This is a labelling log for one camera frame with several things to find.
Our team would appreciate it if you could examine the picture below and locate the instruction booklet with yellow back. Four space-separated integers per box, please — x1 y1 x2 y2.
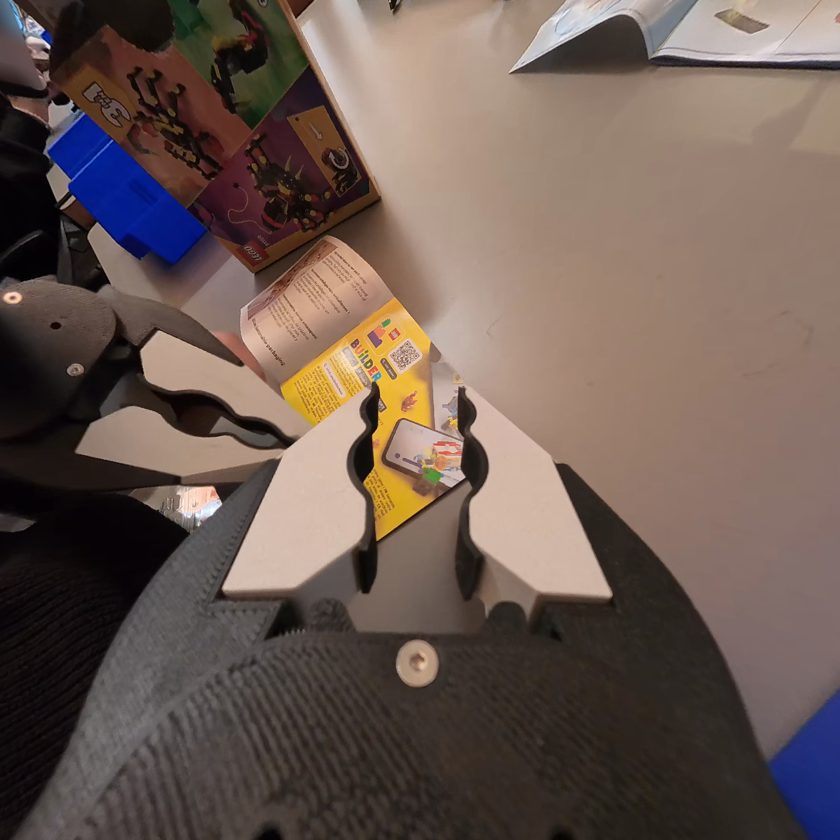
239 235 470 540

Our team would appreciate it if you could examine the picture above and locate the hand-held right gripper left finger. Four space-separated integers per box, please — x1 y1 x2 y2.
222 384 382 602

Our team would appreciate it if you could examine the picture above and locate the person's left hand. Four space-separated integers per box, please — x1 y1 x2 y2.
209 330 266 383

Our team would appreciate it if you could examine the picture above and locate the colourful toy brick set box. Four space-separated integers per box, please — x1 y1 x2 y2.
49 0 382 273

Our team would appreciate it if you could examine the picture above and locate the clear plastic parts bag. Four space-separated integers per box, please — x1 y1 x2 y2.
147 486 223 534

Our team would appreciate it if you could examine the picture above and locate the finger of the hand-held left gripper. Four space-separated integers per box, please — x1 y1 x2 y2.
74 403 293 479
139 327 315 448

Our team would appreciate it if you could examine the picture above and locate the open light blue instruction booklet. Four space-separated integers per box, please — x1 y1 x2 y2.
511 0 840 73

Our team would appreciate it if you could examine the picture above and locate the blue plastic bin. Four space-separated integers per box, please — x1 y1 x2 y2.
47 112 207 263
769 709 840 840

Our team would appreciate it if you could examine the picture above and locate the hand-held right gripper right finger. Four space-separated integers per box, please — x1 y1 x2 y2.
456 386 614 618

